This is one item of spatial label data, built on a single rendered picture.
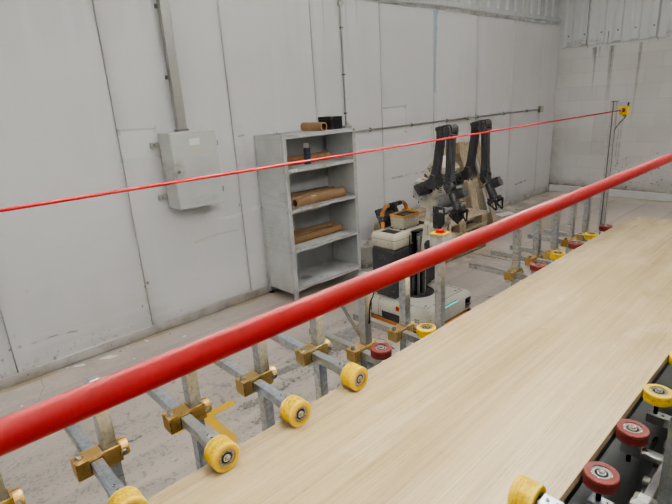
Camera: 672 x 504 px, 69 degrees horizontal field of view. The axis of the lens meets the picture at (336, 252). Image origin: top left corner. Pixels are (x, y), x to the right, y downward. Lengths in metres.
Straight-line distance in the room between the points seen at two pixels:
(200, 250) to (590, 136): 7.08
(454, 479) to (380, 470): 0.18
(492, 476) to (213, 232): 3.58
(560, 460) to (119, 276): 3.50
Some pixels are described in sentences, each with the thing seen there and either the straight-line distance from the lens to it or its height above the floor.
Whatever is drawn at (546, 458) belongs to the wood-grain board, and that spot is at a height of 0.90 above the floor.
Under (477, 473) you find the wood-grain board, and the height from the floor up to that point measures 0.90.
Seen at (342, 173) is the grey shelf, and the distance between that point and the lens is 5.08.
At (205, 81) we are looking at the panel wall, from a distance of 4.45.
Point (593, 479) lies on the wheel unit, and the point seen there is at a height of 0.91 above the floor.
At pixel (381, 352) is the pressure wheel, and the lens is 1.86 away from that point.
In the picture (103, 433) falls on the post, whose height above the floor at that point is 1.02.
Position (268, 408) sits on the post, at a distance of 1.75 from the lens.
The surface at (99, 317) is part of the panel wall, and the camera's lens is 4.28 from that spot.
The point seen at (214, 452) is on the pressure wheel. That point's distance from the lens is 1.39.
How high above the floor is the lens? 1.81
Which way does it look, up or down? 17 degrees down
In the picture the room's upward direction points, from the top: 3 degrees counter-clockwise
